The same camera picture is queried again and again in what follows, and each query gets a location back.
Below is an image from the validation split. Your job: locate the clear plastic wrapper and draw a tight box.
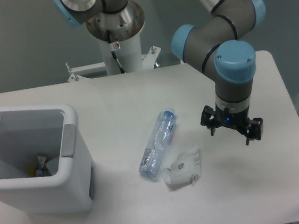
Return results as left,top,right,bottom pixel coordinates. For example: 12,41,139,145
161,144,202,191

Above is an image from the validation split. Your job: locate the black cable on pedestal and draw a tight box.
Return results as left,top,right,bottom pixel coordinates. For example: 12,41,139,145
105,28,127,76

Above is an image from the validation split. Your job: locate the crushed clear plastic bottle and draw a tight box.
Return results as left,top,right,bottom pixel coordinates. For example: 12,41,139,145
138,107,177,180

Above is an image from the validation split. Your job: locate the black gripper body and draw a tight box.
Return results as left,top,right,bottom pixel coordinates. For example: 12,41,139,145
212,106,250,136

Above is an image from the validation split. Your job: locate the trash inside can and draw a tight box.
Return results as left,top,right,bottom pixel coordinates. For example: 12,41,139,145
27,155,55,178

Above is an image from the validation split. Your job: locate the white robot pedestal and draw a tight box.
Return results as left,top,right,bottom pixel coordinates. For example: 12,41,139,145
59,0,164,83

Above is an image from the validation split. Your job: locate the white trash can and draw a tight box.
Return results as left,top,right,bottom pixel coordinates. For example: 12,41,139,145
0,104,94,214

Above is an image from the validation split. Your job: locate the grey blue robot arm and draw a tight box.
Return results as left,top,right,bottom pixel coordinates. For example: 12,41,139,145
53,0,266,141

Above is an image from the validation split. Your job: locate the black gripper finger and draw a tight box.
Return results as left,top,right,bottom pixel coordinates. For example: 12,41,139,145
200,105,216,136
245,118,263,146

